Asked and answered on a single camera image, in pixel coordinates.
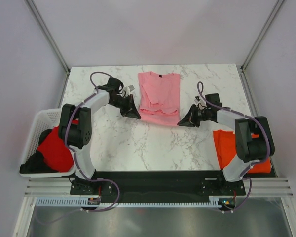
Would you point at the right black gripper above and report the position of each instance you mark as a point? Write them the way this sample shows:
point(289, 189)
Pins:
point(189, 120)

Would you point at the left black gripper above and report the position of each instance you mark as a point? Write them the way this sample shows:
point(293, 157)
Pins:
point(131, 110)

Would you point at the pink polo shirt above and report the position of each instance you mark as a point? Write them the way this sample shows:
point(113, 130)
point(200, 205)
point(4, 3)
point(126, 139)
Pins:
point(160, 98)

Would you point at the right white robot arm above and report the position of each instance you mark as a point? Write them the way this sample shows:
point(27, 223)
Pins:
point(253, 139)

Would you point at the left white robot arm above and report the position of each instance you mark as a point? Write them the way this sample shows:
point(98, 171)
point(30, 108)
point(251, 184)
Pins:
point(76, 121)

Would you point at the folded orange t shirt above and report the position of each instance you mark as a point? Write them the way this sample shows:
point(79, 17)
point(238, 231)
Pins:
point(225, 148)

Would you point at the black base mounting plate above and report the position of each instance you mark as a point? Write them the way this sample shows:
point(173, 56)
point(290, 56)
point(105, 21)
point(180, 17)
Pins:
point(106, 185)

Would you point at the white plastic laundry basket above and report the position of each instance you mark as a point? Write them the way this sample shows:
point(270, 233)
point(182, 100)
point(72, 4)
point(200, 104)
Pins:
point(45, 119)

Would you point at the red t shirt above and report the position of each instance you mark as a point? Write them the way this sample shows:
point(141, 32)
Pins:
point(55, 154)

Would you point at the black t shirt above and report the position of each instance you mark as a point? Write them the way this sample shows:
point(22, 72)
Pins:
point(36, 164)

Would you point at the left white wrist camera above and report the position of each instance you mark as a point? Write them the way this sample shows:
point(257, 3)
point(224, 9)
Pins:
point(127, 90)

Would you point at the aluminium rail profile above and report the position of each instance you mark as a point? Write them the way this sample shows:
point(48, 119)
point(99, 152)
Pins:
point(254, 187)

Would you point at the white slotted cable duct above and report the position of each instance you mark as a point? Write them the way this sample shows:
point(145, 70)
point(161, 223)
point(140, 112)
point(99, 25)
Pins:
point(95, 201)

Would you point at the left aluminium frame post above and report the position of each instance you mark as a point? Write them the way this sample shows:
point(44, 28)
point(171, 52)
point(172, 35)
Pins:
point(47, 34)

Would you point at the aluminium frame post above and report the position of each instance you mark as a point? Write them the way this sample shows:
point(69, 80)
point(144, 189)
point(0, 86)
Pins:
point(268, 23)
point(47, 34)

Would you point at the right aluminium frame post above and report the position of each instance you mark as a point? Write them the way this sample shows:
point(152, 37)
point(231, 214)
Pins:
point(268, 23)

